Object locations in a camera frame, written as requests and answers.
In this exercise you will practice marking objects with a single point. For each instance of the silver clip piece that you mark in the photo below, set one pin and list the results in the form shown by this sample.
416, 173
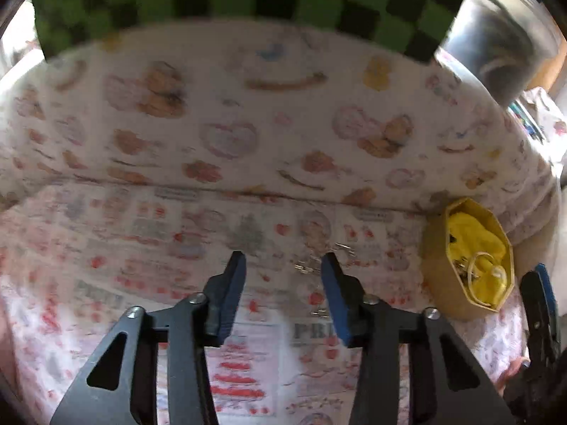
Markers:
344, 249

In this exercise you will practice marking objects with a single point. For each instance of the gold octagonal box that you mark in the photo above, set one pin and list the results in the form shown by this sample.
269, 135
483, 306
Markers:
438, 274

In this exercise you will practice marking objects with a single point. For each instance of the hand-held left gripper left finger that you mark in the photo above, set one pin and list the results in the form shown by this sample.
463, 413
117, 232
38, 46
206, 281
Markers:
232, 292

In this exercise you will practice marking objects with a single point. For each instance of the printed tablecloth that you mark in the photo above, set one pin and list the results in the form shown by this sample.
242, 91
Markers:
133, 252

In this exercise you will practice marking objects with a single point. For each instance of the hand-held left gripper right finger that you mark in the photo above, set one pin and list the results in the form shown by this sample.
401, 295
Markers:
336, 301

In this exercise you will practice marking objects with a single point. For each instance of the small silver earring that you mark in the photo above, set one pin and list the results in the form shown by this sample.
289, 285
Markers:
319, 313

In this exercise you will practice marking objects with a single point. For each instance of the cartoon print pillow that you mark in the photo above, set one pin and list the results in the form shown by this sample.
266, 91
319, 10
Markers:
265, 119

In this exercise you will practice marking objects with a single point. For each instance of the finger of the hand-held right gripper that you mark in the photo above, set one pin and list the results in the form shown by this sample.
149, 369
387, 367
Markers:
538, 305

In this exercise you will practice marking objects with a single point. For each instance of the green black checkered cloth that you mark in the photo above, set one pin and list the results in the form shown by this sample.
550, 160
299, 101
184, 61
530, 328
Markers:
221, 0

